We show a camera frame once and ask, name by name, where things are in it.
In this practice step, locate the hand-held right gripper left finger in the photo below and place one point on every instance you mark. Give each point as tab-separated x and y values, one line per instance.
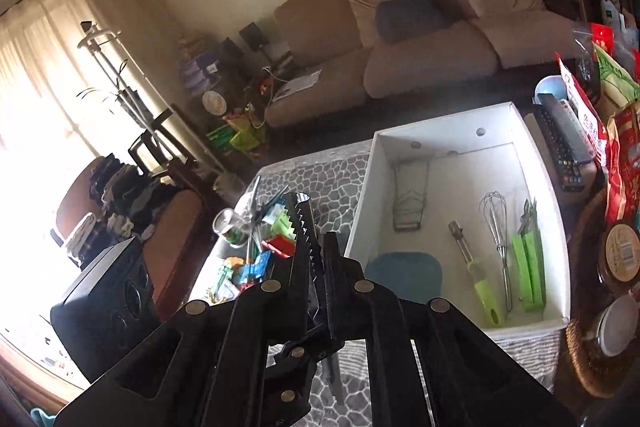
292	292

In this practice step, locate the sheer curtain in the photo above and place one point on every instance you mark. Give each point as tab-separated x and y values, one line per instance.
50	57

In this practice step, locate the green and white packet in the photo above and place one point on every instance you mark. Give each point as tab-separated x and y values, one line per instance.
612	77

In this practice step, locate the labelled brown jar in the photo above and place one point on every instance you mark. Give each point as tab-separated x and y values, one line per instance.
620	252

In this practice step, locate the dark blue pillow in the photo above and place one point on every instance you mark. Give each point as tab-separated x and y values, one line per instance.
410	17

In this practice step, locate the round tin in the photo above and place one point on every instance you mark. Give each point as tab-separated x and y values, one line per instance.
215	103

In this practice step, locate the dark grey remote control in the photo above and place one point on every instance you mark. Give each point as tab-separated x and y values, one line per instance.
567	127

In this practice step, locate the red and white packet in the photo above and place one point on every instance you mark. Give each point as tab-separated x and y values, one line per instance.
582	107

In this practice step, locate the white coat rack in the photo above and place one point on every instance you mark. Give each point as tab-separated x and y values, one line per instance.
107	57

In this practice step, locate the beige sofa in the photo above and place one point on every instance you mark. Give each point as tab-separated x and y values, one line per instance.
425	62

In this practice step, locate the white papers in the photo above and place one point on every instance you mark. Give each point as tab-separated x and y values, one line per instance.
300	84

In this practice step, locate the light blue bowl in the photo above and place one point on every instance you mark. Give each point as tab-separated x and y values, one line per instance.
547	89

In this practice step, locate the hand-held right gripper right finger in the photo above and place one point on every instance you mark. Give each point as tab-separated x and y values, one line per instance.
335	277

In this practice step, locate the black remote with coloured buttons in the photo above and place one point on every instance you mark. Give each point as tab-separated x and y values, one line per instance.
555	152

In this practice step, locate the stack of purple boxes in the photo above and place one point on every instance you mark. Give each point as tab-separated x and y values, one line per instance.
195	72

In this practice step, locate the red patterned bag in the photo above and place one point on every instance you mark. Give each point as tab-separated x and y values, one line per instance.
620	167

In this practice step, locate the black speaker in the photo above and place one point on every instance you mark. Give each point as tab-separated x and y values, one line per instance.
250	37

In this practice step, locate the green plastic bags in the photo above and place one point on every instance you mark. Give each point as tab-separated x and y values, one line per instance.
240	137

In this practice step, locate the wicker basket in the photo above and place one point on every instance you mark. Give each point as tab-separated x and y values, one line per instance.
580	357

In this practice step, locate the pile of clothes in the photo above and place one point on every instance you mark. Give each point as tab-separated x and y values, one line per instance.
130	202

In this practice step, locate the white cardboard box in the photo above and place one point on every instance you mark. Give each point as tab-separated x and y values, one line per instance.
450	127

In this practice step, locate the glass cup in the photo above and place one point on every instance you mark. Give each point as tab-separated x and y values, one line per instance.
227	227

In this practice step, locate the steel whisk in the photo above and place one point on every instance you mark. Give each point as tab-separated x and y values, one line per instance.
506	277

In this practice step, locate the metal scissors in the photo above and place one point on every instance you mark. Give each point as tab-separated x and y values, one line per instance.
255	197

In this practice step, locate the brown armchair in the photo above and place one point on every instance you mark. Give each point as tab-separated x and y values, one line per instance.
175	227

